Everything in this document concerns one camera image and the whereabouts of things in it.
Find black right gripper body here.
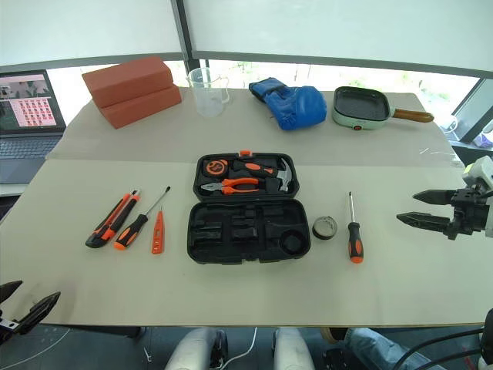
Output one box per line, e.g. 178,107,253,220
446,187,492,241

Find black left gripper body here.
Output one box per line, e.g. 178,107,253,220
0,308,22,346

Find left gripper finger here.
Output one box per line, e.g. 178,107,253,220
0,280,24,306
16,291,62,335

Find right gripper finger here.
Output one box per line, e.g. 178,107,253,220
396,211,451,234
412,189,454,207

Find phillips screwdriver orange black handle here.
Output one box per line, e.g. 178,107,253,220
347,191,364,264

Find black tape roll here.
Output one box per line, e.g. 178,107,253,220
312,216,339,243

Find orange black utility knife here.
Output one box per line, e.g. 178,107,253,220
85,189,143,249

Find flathead screwdriver orange black handle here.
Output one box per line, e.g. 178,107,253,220
113,186,172,252

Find orange voltage tester pen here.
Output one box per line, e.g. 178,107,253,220
151,210,166,255

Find black tool case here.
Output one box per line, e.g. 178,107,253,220
186,150,312,265

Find green electric frying pan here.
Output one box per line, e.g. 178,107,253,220
331,86,435,132

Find person's blue jeans leg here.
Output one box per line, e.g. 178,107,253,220
344,327,434,370

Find silver rounded robot leg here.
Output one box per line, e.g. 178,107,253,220
164,327,229,370
272,327,314,370

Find blue boxing glove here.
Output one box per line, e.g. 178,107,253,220
248,76,328,132

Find grey laptop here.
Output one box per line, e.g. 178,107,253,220
0,69,68,186

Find orange black tape measure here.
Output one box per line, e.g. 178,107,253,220
205,159,229,177

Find terracotta foam block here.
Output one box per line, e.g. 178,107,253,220
100,82,183,130
81,55,173,109

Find clear plastic measuring cup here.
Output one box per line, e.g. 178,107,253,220
186,67,233,118

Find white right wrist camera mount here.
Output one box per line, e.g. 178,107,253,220
461,156,493,238

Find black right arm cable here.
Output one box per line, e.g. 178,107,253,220
391,326,487,370

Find claw hammer orange black handle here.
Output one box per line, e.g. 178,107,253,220
230,156,296,193

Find orange handled pliers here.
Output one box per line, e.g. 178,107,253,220
200,177,261,197

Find white floor cable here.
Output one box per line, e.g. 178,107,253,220
225,326,258,370

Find dark window frame post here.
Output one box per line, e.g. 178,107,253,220
170,0,202,72

